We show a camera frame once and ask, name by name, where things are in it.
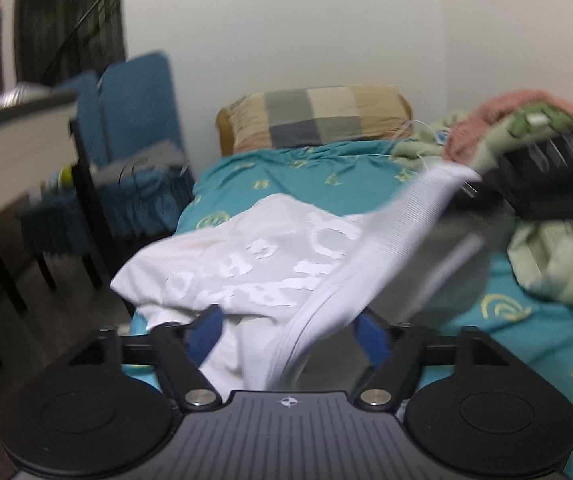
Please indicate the blue covered chair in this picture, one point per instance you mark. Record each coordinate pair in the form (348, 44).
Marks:
(130, 106)

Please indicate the white desk with black legs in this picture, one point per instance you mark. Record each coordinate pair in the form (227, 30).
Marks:
(37, 138)

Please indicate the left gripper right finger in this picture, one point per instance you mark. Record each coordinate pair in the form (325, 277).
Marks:
(397, 356)

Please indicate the plush toy on chair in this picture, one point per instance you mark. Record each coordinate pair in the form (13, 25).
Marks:
(62, 181)

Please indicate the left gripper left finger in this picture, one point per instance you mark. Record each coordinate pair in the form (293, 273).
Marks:
(175, 353)

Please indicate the light green blanket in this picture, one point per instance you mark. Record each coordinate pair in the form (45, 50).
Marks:
(540, 253)

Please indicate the dark window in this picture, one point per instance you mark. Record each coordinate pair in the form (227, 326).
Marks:
(55, 40)

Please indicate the pink fluffy blanket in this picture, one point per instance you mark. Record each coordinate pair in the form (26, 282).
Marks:
(467, 133)

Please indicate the white t-shirt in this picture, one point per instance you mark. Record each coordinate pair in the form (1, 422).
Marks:
(290, 278)

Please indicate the plaid pillow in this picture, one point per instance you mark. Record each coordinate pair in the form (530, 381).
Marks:
(312, 117)

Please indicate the teal patterned bed sheet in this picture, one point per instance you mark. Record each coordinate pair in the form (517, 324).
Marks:
(357, 177)

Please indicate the grey cloth on chair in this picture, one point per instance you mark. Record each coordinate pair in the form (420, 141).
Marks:
(162, 155)

